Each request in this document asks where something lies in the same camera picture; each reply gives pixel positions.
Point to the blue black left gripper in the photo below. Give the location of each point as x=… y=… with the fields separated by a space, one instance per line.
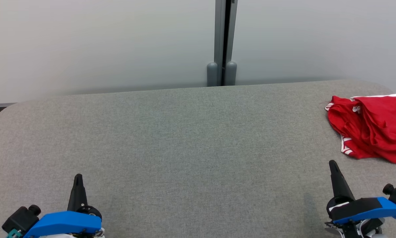
x=65 y=223

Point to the grey cylinder post foot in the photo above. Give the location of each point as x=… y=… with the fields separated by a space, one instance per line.
x=212 y=74
x=231 y=73

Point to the red white basketball jersey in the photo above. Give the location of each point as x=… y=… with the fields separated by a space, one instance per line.
x=341 y=120

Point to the red shorts with white stripe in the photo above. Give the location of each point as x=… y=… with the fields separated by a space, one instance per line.
x=389 y=115

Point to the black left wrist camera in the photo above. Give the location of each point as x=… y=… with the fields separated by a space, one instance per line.
x=19 y=219

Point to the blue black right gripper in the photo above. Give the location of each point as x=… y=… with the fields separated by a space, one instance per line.
x=359 y=208

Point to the grey metal partition post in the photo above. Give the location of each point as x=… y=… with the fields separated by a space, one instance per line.
x=220 y=33

